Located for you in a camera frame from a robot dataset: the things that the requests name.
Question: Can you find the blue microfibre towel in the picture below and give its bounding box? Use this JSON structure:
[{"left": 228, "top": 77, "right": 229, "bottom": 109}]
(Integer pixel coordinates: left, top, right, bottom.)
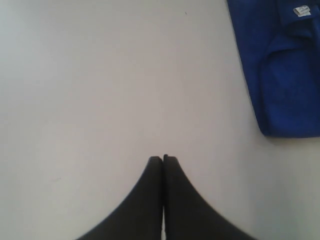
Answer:
[{"left": 227, "top": 0, "right": 320, "bottom": 138}]

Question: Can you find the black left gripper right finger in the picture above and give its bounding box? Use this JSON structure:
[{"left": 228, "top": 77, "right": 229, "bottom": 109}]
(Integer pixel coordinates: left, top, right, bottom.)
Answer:
[{"left": 163, "top": 154, "right": 253, "bottom": 240}]

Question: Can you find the white rectangular label tag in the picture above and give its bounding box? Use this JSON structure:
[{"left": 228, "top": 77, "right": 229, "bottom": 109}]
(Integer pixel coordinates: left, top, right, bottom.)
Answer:
[{"left": 293, "top": 5, "right": 311, "bottom": 18}]

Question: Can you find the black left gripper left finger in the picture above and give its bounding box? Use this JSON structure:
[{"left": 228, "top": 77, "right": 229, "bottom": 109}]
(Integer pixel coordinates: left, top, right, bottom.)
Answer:
[{"left": 79, "top": 156, "right": 163, "bottom": 240}]

